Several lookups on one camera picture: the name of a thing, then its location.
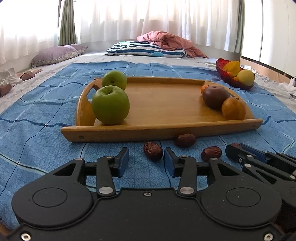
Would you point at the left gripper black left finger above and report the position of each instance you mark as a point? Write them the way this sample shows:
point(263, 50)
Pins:
point(71, 177)

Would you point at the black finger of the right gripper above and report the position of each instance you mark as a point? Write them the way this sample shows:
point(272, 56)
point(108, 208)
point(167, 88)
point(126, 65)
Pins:
point(277, 160)
point(236, 153)

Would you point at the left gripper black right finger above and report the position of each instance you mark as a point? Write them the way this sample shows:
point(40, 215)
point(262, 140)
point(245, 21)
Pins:
point(188, 169)

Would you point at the dried red date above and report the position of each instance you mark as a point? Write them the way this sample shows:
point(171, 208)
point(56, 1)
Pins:
point(153, 151)
point(211, 152)
point(185, 140)

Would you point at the dark red apple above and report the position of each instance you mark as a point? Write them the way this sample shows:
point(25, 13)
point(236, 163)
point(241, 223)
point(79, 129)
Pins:
point(214, 96)

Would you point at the orange mandarin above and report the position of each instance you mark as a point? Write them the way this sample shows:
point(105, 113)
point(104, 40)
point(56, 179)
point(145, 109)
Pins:
point(203, 88)

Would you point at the small orange on tray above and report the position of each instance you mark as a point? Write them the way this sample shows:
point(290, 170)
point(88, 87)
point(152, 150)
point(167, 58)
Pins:
point(233, 109)

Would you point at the large green apple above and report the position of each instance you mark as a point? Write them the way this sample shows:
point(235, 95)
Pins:
point(110, 105)

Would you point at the wooden serving tray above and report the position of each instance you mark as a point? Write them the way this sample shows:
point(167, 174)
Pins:
point(161, 108)

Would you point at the white bed sheet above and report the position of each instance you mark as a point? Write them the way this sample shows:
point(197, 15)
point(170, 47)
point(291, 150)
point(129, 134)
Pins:
point(267, 83)

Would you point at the yellow pear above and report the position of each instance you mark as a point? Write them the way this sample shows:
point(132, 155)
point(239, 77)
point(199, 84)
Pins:
point(246, 77)

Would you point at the red glass fruit bowl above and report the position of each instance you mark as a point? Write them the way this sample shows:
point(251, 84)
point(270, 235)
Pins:
point(228, 77)

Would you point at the blue checked blanket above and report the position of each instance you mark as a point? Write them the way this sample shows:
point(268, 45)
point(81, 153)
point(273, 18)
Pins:
point(32, 143)

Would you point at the yellow starfruit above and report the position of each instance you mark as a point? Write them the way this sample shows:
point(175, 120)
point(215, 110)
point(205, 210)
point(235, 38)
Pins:
point(232, 66)

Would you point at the striped blue white pillow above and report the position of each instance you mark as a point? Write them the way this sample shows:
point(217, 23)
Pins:
point(143, 49)

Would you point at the purple pillow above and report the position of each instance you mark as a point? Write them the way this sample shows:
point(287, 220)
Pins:
point(57, 54)

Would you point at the pink crumpled quilt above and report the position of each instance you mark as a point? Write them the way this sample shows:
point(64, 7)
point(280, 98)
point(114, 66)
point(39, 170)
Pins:
point(171, 42)

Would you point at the small clothes pile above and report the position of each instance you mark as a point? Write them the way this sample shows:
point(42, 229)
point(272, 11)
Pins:
point(9, 78)

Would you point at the green drape curtain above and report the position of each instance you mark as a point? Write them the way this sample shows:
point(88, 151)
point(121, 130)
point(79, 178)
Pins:
point(67, 28)

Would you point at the white sheer curtain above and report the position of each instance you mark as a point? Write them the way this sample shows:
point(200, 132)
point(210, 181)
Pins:
point(28, 27)

